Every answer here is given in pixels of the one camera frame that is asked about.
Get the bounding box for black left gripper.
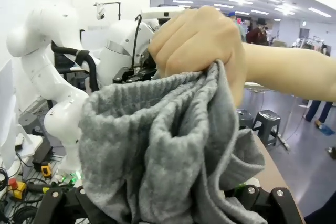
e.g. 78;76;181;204
112;52;160;84

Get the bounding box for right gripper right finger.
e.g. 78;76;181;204
225;179;303;224

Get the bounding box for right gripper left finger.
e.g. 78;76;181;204
35;186;88;224

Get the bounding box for grey training pants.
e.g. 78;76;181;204
78;60;267;224

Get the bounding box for person's right forearm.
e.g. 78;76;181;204
240;42;336;103

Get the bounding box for person's right hand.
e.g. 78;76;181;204
148;5;246;106

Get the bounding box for red yellow emergency stop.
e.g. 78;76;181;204
6;177;28;201

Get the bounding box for grey plastic stool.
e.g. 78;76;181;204
253;109;281;148
235;108;254;131

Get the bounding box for person in blue trousers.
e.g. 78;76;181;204
305;100;334;131

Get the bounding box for figure with black hat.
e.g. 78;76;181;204
246;17;269;47

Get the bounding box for black left arm cable sleeve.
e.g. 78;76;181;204
51;41;101;91

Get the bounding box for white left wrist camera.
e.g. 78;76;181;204
140;8;185;20

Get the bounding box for white ceiling camera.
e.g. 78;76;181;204
93;2;106;20

